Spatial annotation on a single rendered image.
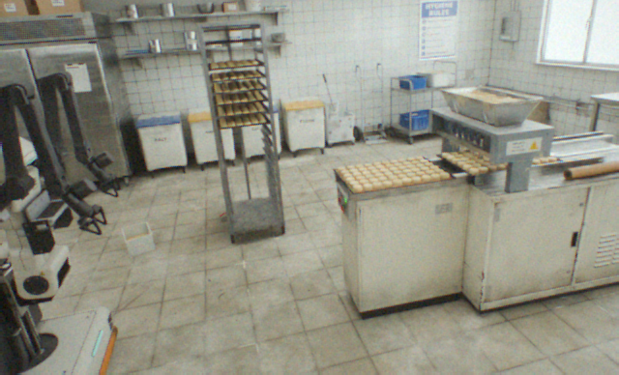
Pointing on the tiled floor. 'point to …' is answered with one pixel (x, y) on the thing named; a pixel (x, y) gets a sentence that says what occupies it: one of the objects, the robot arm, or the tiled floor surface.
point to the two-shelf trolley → (411, 104)
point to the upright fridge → (44, 45)
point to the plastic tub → (138, 239)
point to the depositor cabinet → (541, 240)
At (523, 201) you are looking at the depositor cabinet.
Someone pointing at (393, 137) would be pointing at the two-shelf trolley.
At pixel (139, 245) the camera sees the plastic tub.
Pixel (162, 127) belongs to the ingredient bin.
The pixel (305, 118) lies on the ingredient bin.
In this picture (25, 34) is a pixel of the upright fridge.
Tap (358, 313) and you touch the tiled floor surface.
